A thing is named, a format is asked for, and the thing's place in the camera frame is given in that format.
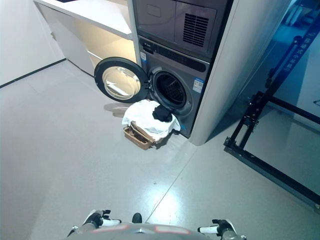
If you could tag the small blue sticker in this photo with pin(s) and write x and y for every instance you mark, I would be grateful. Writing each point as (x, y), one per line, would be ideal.
(143, 58)

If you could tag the blue lettered diagonal beam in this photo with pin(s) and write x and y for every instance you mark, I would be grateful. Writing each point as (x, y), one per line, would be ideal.
(292, 60)

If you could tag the white appliance enclosure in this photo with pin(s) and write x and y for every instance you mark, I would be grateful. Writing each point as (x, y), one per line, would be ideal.
(225, 75)

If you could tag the brown wicker laundry basket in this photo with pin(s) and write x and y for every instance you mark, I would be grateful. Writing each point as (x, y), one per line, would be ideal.
(136, 138)

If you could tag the grey front-load washing machine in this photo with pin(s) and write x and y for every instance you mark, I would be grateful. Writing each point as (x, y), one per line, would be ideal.
(175, 65)

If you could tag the grey stacked dryer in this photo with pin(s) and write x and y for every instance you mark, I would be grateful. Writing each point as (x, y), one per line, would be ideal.
(162, 17)

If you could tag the white counter cabinet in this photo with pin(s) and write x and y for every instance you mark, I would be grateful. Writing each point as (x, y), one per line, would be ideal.
(100, 15)

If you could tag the black metal floor frame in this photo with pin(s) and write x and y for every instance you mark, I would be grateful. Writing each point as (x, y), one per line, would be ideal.
(250, 120)

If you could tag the grey robot torso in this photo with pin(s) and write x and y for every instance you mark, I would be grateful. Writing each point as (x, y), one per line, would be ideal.
(140, 232)

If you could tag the energy label sticker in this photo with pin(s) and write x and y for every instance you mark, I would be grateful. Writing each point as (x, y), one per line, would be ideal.
(197, 82)

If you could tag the white basket liner cloth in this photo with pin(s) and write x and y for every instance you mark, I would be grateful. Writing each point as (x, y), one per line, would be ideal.
(142, 115)

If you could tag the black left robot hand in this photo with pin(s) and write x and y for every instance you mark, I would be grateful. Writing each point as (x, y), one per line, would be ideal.
(98, 217)

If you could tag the black garment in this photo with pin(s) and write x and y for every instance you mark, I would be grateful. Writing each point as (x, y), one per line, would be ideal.
(162, 114)

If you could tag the round washing machine door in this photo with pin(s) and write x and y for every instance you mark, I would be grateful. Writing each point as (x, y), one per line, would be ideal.
(120, 80)

